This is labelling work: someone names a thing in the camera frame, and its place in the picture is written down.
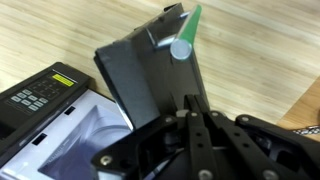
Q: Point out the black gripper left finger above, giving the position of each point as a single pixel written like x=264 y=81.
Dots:
x=200 y=150

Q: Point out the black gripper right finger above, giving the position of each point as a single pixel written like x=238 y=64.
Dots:
x=250 y=153

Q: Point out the black microwave oven body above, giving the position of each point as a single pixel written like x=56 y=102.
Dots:
x=43 y=133

